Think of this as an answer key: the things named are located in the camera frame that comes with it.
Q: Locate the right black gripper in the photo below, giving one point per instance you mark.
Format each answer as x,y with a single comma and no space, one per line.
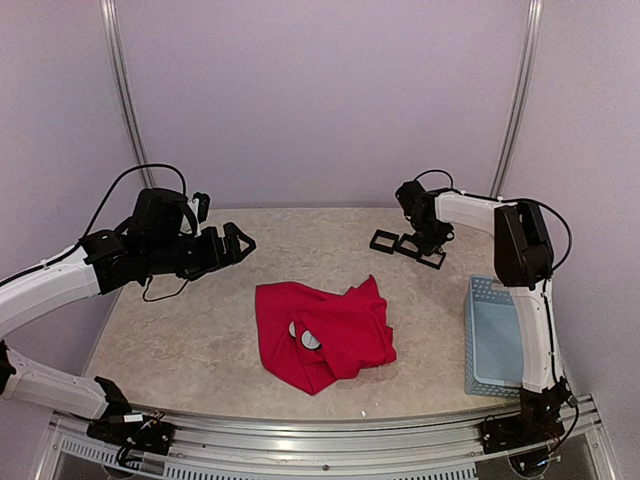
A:
429,249

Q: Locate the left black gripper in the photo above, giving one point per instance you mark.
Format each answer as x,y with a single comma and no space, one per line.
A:
214,257

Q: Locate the red t-shirt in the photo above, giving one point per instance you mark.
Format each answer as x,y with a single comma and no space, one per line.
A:
310,338

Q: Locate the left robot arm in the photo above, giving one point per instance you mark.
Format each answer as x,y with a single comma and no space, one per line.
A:
98,265

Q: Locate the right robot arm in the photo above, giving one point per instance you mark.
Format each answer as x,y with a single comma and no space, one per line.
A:
524,264

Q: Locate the blue plastic basket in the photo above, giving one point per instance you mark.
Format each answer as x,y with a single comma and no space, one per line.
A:
493,349

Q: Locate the black square frame right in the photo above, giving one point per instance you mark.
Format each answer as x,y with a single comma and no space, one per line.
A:
434,260

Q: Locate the black square frame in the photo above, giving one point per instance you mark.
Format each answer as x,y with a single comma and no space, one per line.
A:
434,260
409,246
384,241

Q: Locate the black square frame middle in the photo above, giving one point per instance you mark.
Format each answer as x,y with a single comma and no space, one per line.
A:
409,246

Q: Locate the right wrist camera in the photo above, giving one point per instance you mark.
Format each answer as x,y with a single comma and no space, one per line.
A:
408,194

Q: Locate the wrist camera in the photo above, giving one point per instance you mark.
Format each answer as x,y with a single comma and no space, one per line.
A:
158,214
408,194

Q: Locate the black square frame left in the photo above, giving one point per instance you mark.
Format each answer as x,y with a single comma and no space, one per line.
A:
384,241

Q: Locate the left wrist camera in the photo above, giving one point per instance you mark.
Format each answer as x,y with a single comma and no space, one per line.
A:
158,214

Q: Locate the aluminium front rail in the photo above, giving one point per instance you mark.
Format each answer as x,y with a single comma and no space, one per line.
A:
441,446

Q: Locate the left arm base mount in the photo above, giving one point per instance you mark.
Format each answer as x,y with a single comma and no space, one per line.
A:
132,432

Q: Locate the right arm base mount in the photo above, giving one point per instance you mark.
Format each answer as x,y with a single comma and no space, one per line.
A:
508,433

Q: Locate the right aluminium corner post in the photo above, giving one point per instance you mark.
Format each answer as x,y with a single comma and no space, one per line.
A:
520,95

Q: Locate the aluminium corner post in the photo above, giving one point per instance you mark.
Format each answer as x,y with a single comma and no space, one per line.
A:
520,95
115,49

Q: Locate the left aluminium corner post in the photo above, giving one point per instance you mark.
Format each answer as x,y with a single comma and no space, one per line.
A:
115,49

